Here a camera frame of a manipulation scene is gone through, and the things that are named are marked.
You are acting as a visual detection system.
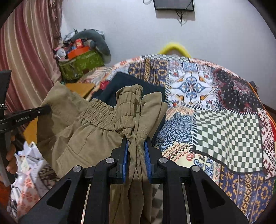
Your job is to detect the khaki olive pants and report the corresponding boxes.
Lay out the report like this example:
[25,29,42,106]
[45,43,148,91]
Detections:
[37,85,168,223]

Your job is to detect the person left hand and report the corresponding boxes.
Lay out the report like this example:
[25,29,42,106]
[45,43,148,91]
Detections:
[6,135,18,174]

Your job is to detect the green fabric storage bag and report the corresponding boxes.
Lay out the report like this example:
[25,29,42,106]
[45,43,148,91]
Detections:
[58,50,104,80]

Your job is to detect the striped pink curtain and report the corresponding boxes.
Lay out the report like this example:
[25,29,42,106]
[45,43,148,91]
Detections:
[1,1,63,113]

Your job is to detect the patchwork patterned bedsheet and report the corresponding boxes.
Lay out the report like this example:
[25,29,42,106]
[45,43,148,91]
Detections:
[92,55,275,223]

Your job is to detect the orange box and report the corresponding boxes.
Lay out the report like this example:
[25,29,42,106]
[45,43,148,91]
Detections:
[67,46,90,59]

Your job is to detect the folded dark navy pants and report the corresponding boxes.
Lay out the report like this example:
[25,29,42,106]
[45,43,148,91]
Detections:
[92,72,166,107]

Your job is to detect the grey plush toy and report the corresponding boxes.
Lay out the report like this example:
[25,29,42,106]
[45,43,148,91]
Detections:
[71,29,111,64]

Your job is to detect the yellow round object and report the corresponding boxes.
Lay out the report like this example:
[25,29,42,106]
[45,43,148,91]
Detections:
[159,42,192,58]

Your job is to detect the wall mounted black screen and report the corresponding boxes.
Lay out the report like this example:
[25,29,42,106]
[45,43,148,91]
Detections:
[154,0,194,11]

